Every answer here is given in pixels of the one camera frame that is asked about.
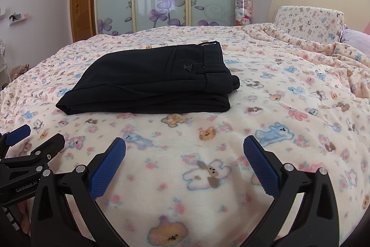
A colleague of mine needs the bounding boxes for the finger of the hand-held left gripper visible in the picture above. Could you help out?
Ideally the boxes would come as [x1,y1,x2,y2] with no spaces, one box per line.
[0,124,32,155]
[0,133,66,178]

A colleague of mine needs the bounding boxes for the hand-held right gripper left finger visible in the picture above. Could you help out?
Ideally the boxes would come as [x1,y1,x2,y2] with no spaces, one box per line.
[30,137,129,247]

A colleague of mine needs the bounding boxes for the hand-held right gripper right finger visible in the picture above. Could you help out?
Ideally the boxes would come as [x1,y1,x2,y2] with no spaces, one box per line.
[241,135,339,247]

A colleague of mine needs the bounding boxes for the black pants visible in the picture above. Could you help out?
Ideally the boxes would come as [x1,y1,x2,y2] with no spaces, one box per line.
[55,40,240,116]

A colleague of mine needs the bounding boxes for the bear printed fleece blanket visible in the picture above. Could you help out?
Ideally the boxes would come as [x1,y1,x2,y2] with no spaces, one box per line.
[0,22,370,247]

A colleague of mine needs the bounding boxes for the pinkish clutter pile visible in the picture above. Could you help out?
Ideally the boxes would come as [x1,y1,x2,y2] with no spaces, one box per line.
[12,63,30,81]

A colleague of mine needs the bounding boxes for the white storage rack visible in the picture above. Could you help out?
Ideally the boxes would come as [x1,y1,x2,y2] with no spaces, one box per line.
[0,39,12,86]

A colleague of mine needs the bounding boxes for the wooden room door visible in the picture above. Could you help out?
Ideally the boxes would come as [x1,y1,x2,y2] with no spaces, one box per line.
[69,0,97,44]

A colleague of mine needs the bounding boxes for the bear printed pillow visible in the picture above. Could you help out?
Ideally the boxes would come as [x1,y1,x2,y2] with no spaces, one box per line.
[273,5,345,42]

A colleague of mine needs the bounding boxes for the clear cylinder of plush toys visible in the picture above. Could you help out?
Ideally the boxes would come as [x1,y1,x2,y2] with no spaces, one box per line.
[234,0,254,26]

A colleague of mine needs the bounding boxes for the plain purple pillow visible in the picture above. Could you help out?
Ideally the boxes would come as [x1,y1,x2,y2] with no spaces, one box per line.
[339,28,370,48]

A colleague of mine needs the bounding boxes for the white wall shelf with trinkets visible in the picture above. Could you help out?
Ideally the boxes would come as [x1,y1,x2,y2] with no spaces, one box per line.
[9,13,29,26]

